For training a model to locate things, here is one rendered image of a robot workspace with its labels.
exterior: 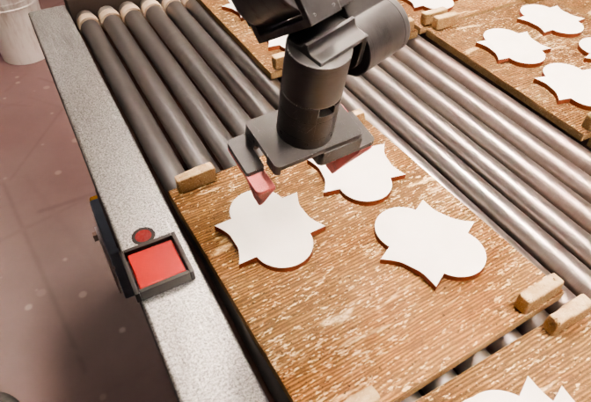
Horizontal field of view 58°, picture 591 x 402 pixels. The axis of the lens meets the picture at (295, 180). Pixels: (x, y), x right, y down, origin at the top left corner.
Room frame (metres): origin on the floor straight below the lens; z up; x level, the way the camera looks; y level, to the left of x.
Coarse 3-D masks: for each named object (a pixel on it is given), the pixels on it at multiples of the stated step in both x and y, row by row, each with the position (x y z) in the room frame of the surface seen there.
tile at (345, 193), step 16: (352, 160) 0.60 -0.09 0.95; (368, 160) 0.60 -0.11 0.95; (384, 160) 0.60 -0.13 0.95; (336, 176) 0.57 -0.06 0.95; (352, 176) 0.57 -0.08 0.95; (368, 176) 0.57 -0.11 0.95; (384, 176) 0.57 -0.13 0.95; (400, 176) 0.57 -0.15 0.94; (336, 192) 0.54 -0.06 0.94; (352, 192) 0.53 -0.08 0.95; (368, 192) 0.53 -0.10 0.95; (384, 192) 0.53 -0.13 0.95
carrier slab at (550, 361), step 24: (528, 336) 0.31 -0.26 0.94; (552, 336) 0.31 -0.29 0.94; (576, 336) 0.31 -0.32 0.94; (504, 360) 0.28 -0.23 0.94; (528, 360) 0.28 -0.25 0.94; (552, 360) 0.28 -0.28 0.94; (576, 360) 0.28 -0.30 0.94; (456, 384) 0.26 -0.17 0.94; (480, 384) 0.26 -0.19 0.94; (504, 384) 0.26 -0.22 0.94; (552, 384) 0.26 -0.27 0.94; (576, 384) 0.26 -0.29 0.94
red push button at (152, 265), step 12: (168, 240) 0.46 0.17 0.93; (144, 252) 0.44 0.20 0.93; (156, 252) 0.44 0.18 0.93; (168, 252) 0.44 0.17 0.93; (132, 264) 0.42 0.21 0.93; (144, 264) 0.42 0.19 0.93; (156, 264) 0.42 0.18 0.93; (168, 264) 0.42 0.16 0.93; (180, 264) 0.42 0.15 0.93; (144, 276) 0.40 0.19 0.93; (156, 276) 0.40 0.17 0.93; (168, 276) 0.40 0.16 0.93
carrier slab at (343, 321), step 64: (192, 192) 0.54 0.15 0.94; (320, 192) 0.54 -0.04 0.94; (448, 192) 0.54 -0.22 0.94; (320, 256) 0.43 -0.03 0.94; (512, 256) 0.43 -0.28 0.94; (256, 320) 0.33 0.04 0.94; (320, 320) 0.33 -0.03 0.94; (384, 320) 0.33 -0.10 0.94; (448, 320) 0.33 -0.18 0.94; (512, 320) 0.33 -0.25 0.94; (320, 384) 0.26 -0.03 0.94; (384, 384) 0.26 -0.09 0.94
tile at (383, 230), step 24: (384, 216) 0.49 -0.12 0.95; (408, 216) 0.49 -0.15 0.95; (432, 216) 0.49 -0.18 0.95; (384, 240) 0.44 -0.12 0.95; (408, 240) 0.44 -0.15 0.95; (432, 240) 0.44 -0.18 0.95; (456, 240) 0.44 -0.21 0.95; (408, 264) 0.41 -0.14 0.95; (432, 264) 0.41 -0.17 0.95; (456, 264) 0.41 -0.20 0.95; (480, 264) 0.41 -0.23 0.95; (432, 288) 0.38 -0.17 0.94
